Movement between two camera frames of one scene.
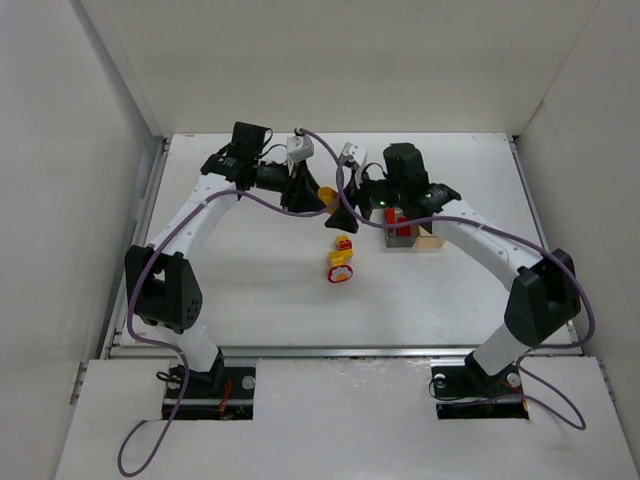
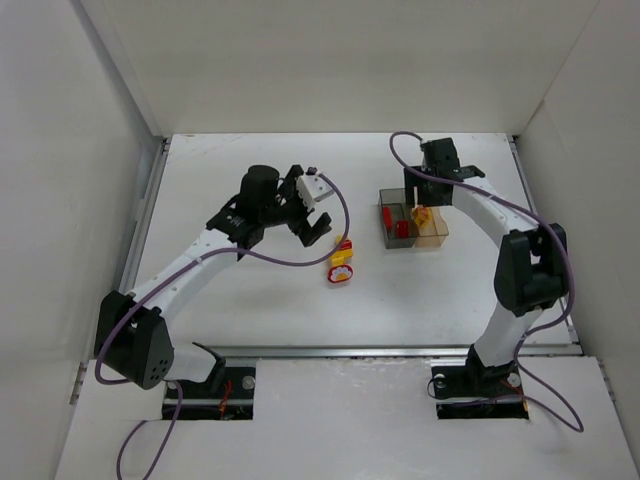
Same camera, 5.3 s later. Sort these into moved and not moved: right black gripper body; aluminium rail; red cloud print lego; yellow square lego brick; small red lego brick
Moved: small red lego brick; right black gripper body
Not moved: yellow square lego brick; aluminium rail; red cloud print lego
